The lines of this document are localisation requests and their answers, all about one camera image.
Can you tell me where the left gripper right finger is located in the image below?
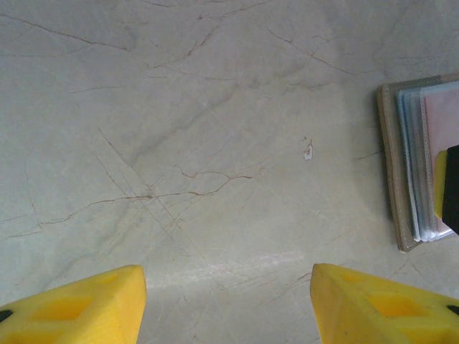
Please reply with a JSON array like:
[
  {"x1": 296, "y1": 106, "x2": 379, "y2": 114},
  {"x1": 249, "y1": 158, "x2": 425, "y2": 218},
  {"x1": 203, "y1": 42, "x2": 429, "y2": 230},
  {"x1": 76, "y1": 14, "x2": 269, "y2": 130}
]
[{"x1": 311, "y1": 263, "x2": 459, "y2": 344}]

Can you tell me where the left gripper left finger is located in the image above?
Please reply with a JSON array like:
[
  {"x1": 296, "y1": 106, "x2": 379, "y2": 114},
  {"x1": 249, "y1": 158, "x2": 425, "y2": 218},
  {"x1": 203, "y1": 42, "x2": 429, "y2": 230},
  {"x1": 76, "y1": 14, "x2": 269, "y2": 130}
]
[{"x1": 0, "y1": 264, "x2": 147, "y2": 344}]

